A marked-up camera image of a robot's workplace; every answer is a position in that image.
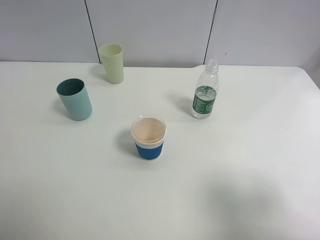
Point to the teal plastic cup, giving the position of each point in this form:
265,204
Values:
75,98

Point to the blue sleeved paper cup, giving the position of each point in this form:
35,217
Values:
149,132

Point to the clear green-label water bottle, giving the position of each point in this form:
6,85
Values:
206,91

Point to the light green plastic cup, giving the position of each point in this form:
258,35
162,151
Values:
111,56

